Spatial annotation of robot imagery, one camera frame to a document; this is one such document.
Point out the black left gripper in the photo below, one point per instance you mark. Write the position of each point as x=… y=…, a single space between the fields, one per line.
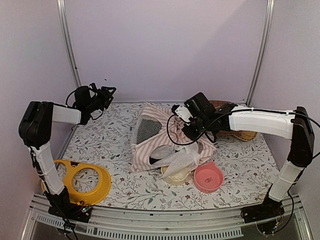
x=106 y=96

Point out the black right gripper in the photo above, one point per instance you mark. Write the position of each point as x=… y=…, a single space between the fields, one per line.
x=191 y=135

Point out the pink striped pet tent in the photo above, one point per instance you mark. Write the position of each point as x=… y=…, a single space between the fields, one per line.
x=158 y=141

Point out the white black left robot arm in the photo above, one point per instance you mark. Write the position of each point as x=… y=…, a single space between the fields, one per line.
x=35 y=128

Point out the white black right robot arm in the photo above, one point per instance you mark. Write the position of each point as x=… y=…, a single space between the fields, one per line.
x=294 y=125

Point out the pink pet bowl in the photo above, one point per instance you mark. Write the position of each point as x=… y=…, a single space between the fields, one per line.
x=208 y=178

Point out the cream pet bowl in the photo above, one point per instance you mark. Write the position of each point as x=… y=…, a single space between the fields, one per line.
x=176 y=179

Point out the brown woven mat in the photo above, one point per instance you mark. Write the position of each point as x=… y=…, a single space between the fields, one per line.
x=220 y=102

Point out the yellow bamboo mat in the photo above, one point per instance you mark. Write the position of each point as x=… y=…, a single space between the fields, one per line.
x=242 y=135

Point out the yellow double bowl holder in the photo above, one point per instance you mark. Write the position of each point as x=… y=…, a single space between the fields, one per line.
x=81 y=182

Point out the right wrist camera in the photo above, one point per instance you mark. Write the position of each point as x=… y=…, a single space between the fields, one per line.
x=183 y=113

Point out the right aluminium frame post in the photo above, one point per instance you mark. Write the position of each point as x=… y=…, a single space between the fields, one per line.
x=262 y=50

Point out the aluminium frame post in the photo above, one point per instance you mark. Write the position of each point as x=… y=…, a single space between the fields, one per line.
x=66 y=34
x=262 y=50

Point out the left aluminium frame post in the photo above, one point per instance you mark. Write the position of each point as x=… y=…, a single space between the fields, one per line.
x=66 y=34

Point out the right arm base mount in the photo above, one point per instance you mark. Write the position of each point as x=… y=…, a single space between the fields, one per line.
x=267 y=209

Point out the aluminium front rail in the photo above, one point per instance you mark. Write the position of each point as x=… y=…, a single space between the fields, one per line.
x=108 y=223

